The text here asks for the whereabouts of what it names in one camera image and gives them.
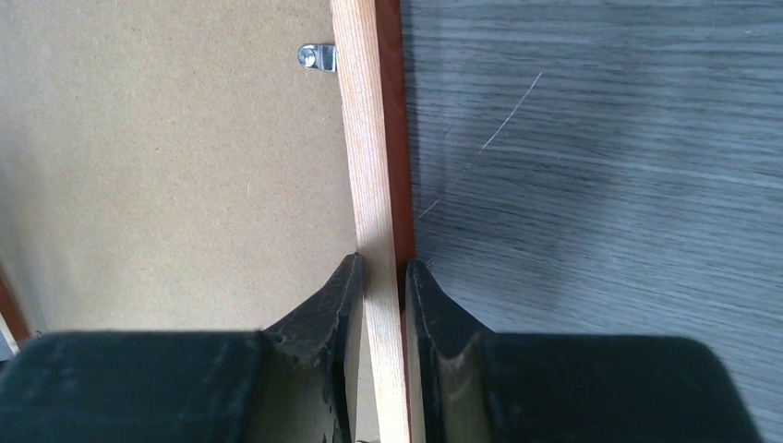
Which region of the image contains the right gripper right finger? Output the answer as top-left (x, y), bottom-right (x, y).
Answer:
top-left (405, 260), bottom-right (762, 442)

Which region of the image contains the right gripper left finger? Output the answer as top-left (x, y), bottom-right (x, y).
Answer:
top-left (1, 254), bottom-right (363, 442)

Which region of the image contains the brown cardboard backing board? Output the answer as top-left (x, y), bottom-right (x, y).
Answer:
top-left (1, 1), bottom-right (356, 338)

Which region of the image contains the orange wooden picture frame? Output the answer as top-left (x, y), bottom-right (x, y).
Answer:
top-left (331, 1), bottom-right (411, 442)

